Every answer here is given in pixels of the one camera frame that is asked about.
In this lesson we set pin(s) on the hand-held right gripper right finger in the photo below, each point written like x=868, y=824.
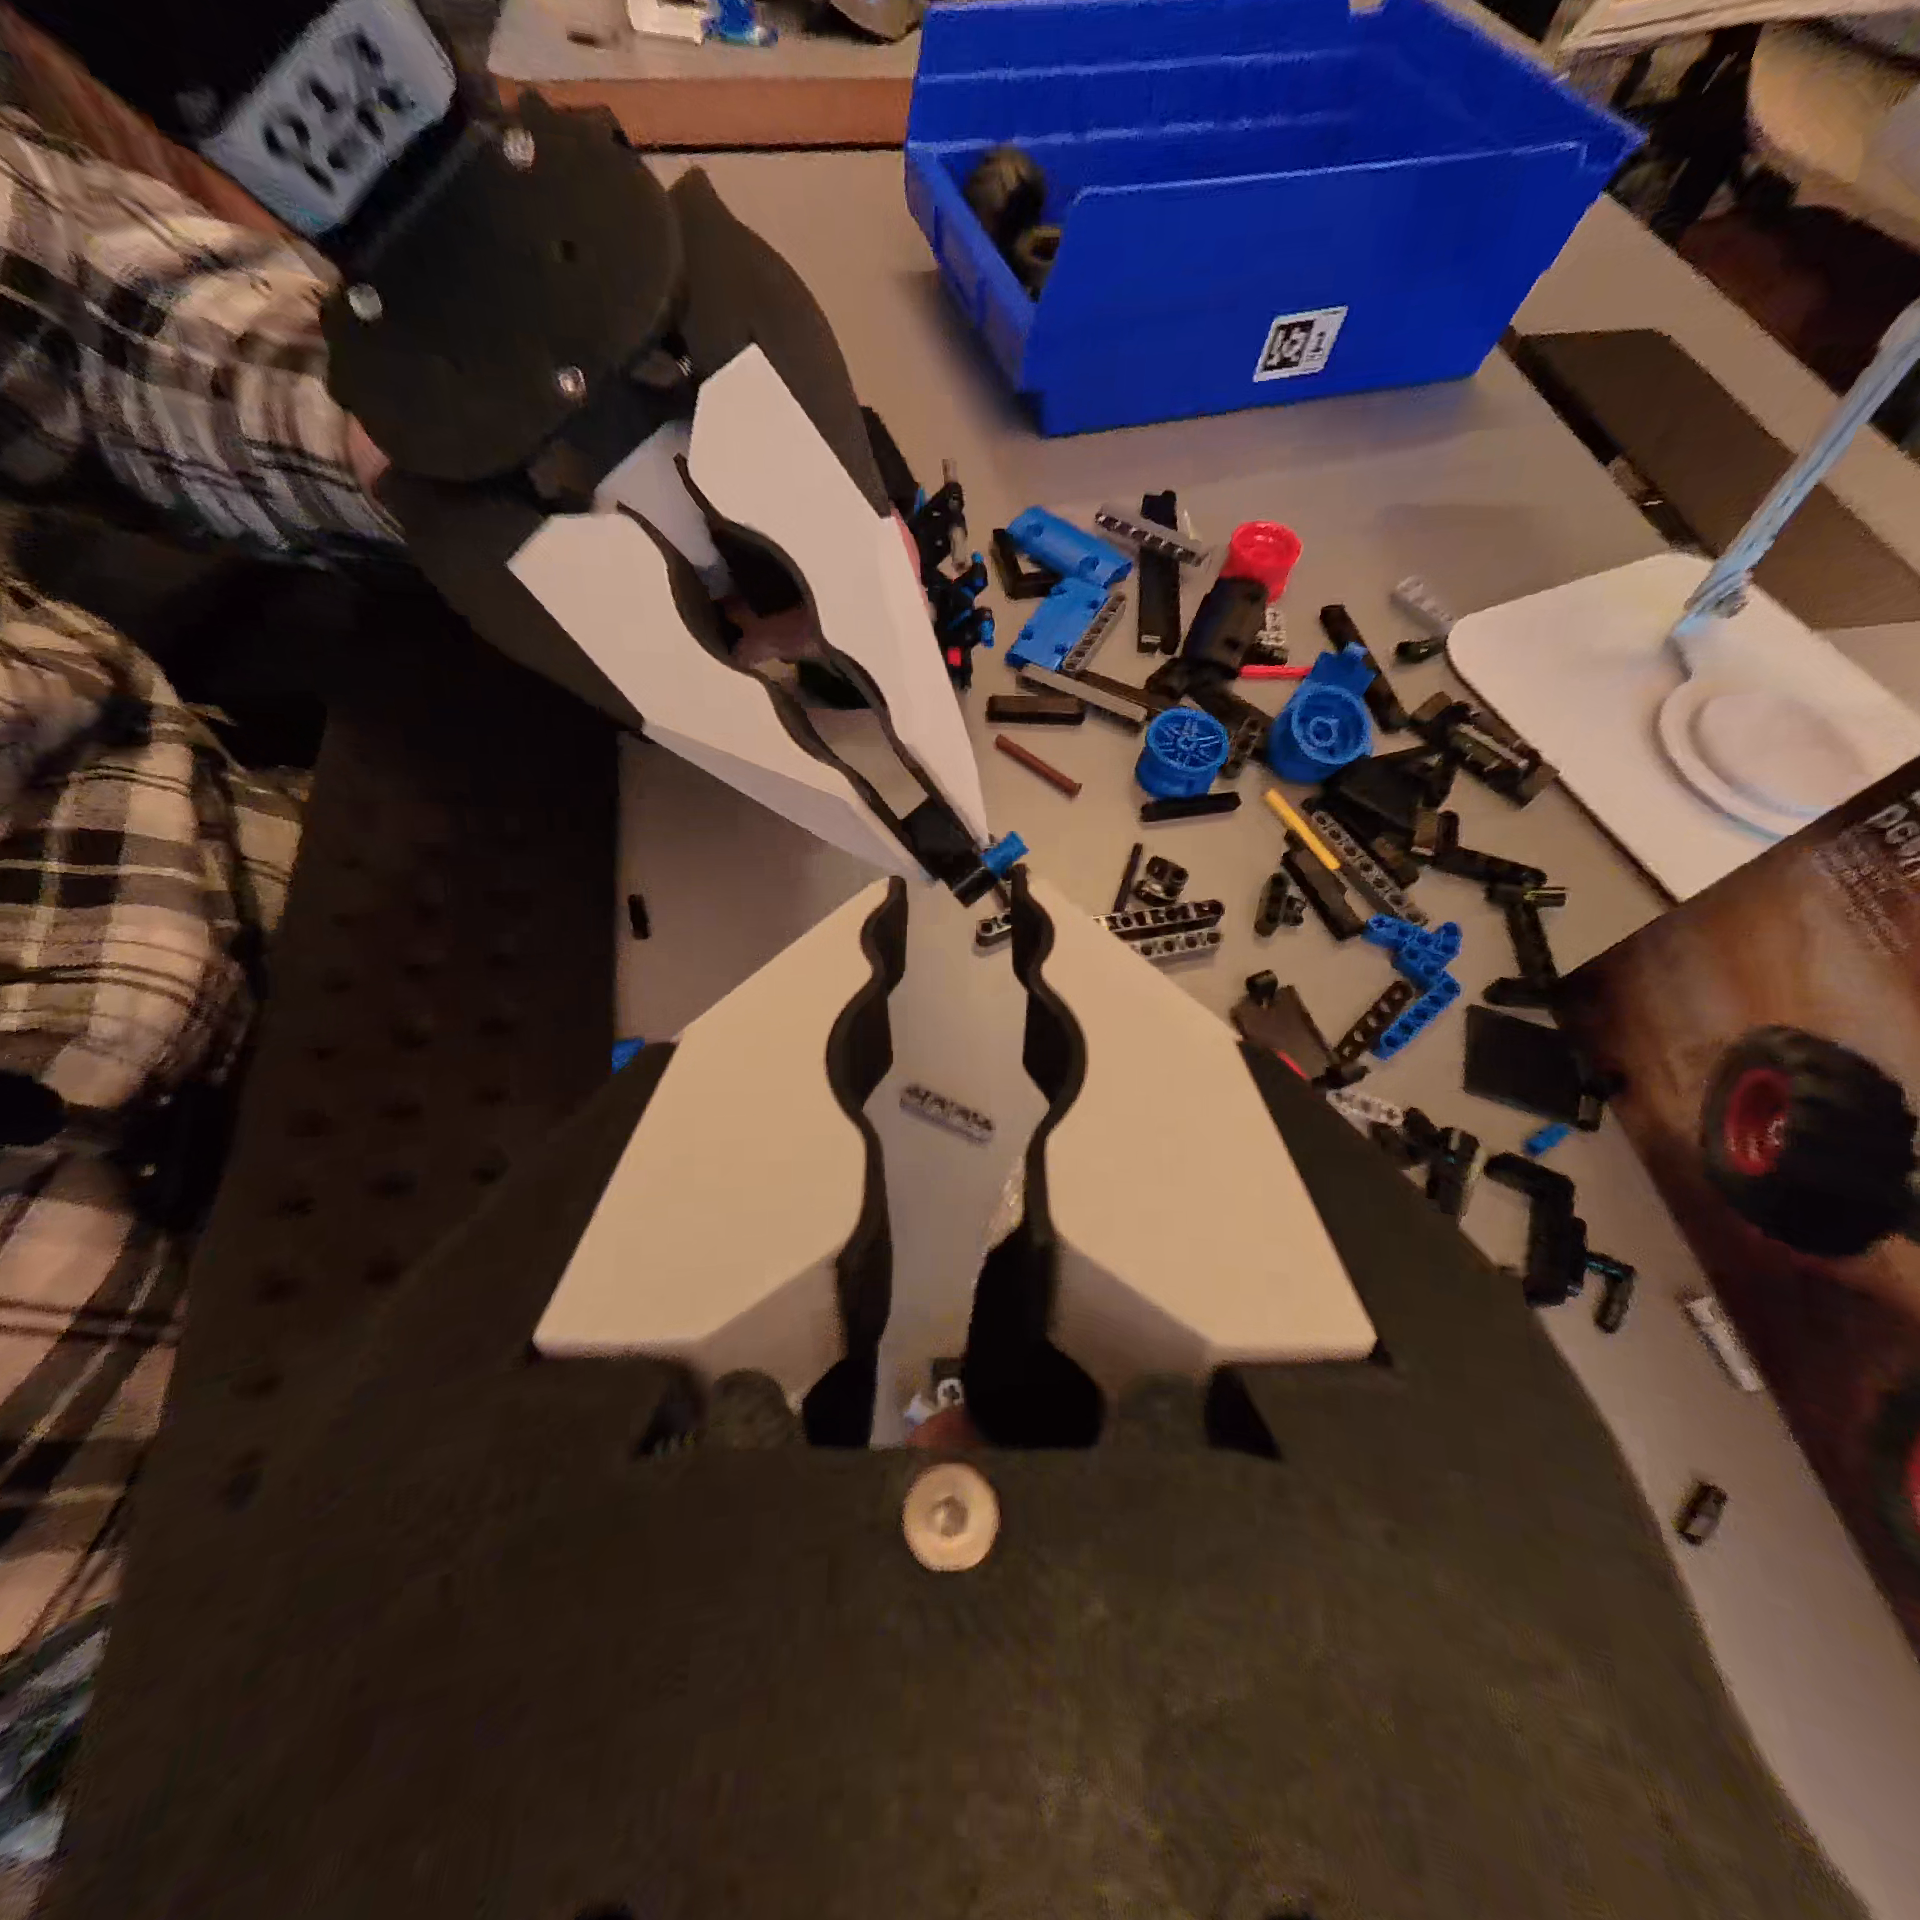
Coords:
x=1202, y=1197

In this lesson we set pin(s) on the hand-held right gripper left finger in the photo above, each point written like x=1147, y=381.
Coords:
x=708, y=1197

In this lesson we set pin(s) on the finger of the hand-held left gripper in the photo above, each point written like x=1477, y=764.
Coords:
x=644, y=644
x=807, y=509

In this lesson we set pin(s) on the partly built toy chassis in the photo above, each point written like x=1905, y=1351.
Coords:
x=951, y=600

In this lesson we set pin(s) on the black toy connector piece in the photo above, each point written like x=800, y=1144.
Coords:
x=951, y=855

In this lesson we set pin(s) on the small blue toy pin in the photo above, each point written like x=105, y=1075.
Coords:
x=1003, y=855

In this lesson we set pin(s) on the white angled toy beam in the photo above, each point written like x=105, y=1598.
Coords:
x=1362, y=1105

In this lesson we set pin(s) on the black square toy panel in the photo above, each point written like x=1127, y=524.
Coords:
x=1292, y=1025
x=1532, y=1062

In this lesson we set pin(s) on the short dark grey toy beam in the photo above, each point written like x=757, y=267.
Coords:
x=948, y=1111

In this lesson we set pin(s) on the blue curved toy panel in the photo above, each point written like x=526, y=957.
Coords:
x=1059, y=628
x=1071, y=543

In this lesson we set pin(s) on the wooden background table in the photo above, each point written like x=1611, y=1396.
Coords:
x=721, y=100

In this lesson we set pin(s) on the blue angled toy beam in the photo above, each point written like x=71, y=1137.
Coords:
x=1412, y=938
x=1421, y=1016

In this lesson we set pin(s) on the black toy tire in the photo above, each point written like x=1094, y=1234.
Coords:
x=1003, y=183
x=1035, y=262

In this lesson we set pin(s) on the brown toy axle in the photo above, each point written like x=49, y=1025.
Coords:
x=1035, y=764

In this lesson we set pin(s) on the pile of black toy beams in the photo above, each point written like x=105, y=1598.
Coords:
x=1157, y=600

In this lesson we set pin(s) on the black dimpled mat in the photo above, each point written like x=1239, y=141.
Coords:
x=422, y=975

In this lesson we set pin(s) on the yellow toy axle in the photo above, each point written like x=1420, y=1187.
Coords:
x=1299, y=829

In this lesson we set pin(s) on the black toy cylinder piece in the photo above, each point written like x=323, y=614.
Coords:
x=1228, y=624

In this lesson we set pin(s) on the blue spoked toy wheel rim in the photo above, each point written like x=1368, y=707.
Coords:
x=1183, y=751

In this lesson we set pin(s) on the red toy wheel rim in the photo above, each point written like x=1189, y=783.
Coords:
x=1264, y=553

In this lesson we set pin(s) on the red toy axle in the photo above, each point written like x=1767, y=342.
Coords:
x=1274, y=667

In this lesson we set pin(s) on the printed toy truck box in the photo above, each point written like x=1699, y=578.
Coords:
x=1725, y=1270

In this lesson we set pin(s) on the white toy axle pin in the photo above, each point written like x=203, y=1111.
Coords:
x=1721, y=1339

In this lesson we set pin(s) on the blue storage bin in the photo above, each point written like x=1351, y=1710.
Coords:
x=1274, y=227

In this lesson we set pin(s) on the blue toy fender piece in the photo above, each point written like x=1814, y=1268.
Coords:
x=1342, y=667

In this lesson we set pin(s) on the person's plaid shirt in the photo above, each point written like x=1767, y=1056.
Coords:
x=120, y=896

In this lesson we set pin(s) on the black toy cylinder connector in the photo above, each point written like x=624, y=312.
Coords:
x=1701, y=1511

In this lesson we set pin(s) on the grey angled toy beam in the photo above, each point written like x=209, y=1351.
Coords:
x=1420, y=600

